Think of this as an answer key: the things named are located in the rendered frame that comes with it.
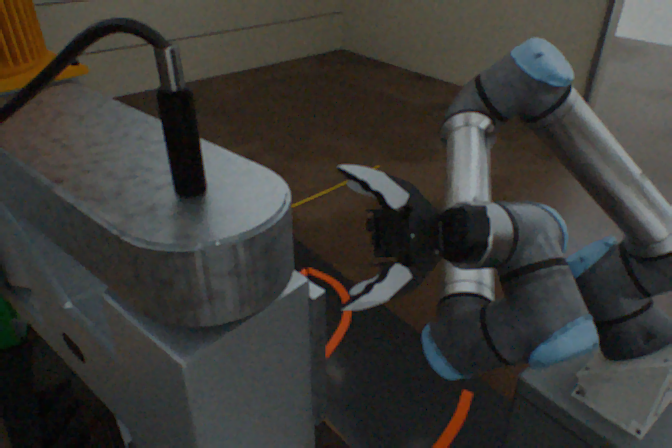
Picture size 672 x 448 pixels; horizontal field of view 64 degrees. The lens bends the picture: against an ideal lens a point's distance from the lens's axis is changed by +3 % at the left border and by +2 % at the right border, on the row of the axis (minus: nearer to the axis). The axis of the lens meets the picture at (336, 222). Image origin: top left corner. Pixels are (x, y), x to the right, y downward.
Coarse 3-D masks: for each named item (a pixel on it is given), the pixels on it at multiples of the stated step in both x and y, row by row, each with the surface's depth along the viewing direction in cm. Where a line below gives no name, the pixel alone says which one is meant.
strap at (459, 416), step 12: (324, 276) 320; (336, 288) 311; (348, 312) 293; (348, 324) 285; (336, 336) 278; (468, 396) 246; (456, 420) 235; (444, 432) 230; (456, 432) 230; (444, 444) 225
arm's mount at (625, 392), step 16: (656, 352) 129; (592, 368) 139; (608, 368) 134; (624, 368) 130; (640, 368) 126; (656, 368) 123; (592, 384) 138; (608, 384) 135; (624, 384) 131; (640, 384) 128; (656, 384) 125; (592, 400) 140; (608, 400) 136; (624, 400) 133; (640, 400) 129; (656, 400) 127; (608, 416) 138; (624, 416) 135; (640, 416) 131; (656, 416) 137; (640, 432) 133
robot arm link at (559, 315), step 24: (528, 264) 69; (552, 264) 69; (504, 288) 72; (528, 288) 68; (552, 288) 67; (576, 288) 69; (504, 312) 71; (528, 312) 68; (552, 312) 67; (576, 312) 67; (504, 336) 70; (528, 336) 68; (552, 336) 66; (576, 336) 65; (528, 360) 69; (552, 360) 66
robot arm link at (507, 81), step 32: (512, 64) 104; (544, 64) 101; (480, 96) 109; (512, 96) 106; (544, 96) 104; (576, 96) 107; (544, 128) 109; (576, 128) 108; (576, 160) 112; (608, 160) 112; (608, 192) 116; (640, 192) 116; (640, 224) 120; (640, 256) 125
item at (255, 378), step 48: (288, 288) 74; (144, 336) 67; (192, 336) 66; (240, 336) 68; (288, 336) 77; (144, 384) 75; (192, 384) 65; (240, 384) 72; (288, 384) 81; (144, 432) 86; (192, 432) 70; (240, 432) 76; (288, 432) 87
